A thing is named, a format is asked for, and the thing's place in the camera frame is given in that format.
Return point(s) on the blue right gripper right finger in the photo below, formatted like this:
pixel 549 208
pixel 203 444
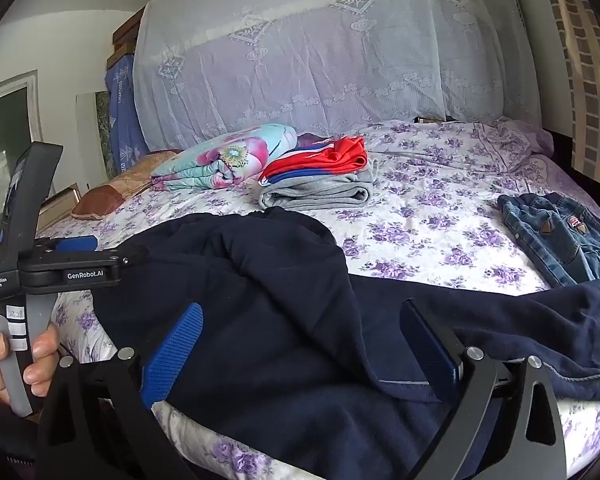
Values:
pixel 441 366

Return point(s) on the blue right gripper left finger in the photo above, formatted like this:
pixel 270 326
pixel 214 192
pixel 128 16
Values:
pixel 161 370

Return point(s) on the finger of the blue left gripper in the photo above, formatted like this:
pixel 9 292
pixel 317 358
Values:
pixel 87 243

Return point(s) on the navy blue pants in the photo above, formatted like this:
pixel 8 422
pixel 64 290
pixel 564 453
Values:
pixel 304 361

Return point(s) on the person's left hand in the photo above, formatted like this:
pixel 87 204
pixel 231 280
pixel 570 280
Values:
pixel 39 374

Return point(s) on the brown orange pillow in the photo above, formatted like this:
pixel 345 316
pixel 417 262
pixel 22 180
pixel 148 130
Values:
pixel 98 202

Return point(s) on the blue patterned fabric hanging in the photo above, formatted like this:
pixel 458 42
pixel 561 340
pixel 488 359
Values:
pixel 126 137

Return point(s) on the purple floral bed sheet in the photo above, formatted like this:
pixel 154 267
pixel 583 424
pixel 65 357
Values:
pixel 432 218

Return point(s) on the floral turquoise pink folded quilt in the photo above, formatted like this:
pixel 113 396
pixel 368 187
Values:
pixel 226 160

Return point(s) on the blue denim jeans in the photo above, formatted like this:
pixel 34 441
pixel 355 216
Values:
pixel 560 236

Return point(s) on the stacked brown boxes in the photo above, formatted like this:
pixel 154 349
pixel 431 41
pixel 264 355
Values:
pixel 124 39

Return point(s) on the grey folded garment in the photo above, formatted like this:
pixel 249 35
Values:
pixel 319 186

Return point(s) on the red blue folded garment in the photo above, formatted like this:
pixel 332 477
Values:
pixel 342 156

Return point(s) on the checkered beige grey curtain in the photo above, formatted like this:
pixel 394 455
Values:
pixel 579 31

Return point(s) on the gold picture frame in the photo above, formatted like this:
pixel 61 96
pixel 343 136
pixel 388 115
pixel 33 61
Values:
pixel 58 207

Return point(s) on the window with white frame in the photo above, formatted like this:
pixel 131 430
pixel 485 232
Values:
pixel 19 124

